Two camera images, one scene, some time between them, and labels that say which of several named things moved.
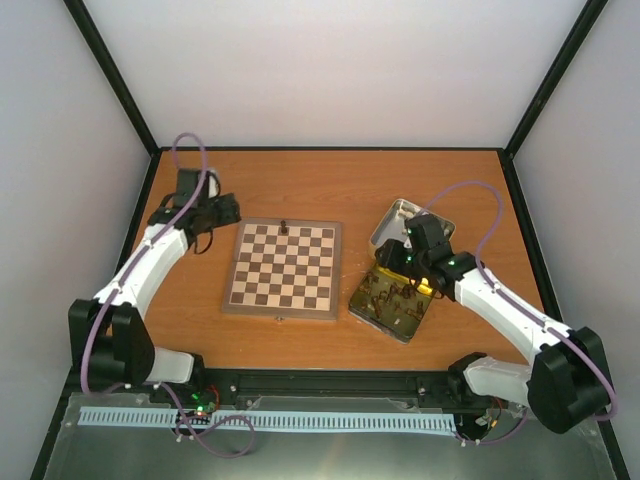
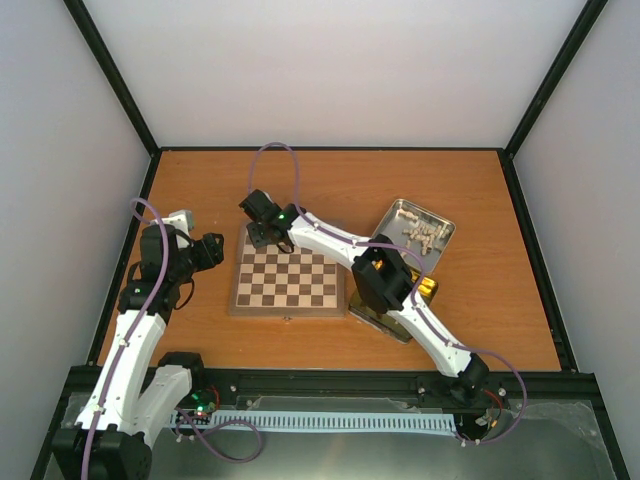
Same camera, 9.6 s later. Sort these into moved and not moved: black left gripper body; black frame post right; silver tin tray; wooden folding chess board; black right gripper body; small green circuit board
Moved: black left gripper body; black right gripper body
Not moved: wooden folding chess board; small green circuit board; silver tin tray; black frame post right
